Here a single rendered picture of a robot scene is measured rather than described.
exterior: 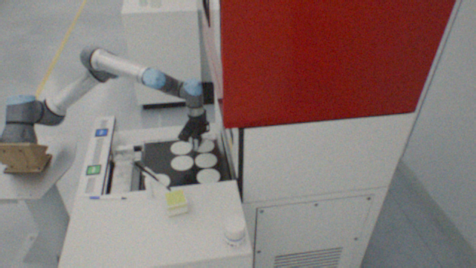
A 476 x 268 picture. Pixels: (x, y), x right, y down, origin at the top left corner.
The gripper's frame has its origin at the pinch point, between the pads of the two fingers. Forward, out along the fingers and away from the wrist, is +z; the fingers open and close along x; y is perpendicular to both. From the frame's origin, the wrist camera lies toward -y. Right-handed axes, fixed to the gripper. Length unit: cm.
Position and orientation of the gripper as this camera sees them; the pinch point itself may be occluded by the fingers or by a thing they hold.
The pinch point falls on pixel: (194, 150)
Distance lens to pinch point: 172.7
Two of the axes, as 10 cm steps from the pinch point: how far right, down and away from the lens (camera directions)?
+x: -7.7, -3.9, 5.1
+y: 6.4, -4.6, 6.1
